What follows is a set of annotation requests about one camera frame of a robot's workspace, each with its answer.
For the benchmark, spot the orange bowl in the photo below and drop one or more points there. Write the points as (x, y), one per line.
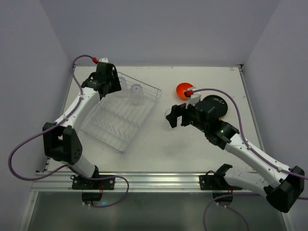
(181, 88)

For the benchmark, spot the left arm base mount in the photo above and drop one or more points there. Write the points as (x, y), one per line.
(92, 190)

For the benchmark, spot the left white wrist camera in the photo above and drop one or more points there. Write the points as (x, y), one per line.
(103, 60)

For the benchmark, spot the black plate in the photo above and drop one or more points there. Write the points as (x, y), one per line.
(218, 102)

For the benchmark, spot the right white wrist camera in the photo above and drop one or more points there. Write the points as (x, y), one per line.
(193, 98)

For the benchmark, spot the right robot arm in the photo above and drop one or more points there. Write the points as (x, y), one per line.
(280, 189)

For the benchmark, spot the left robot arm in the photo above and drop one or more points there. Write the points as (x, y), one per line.
(61, 142)

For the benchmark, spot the clear wire dish rack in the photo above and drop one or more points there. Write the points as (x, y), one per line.
(115, 121)

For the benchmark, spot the clear cup front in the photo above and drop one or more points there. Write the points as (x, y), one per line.
(167, 123)

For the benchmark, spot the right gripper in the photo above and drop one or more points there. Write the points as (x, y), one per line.
(184, 115)

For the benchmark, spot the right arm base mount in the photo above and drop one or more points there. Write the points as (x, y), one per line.
(211, 184)

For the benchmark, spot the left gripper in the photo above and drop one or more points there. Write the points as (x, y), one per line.
(114, 78)

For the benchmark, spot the clear cup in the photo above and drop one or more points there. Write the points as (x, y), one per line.
(123, 83)
(167, 123)
(136, 94)

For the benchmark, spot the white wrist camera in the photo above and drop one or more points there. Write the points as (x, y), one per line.
(103, 60)
(193, 98)

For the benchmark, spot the aluminium rail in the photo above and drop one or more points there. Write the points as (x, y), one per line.
(138, 182)

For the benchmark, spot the clear cup back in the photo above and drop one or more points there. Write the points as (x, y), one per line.
(123, 83)

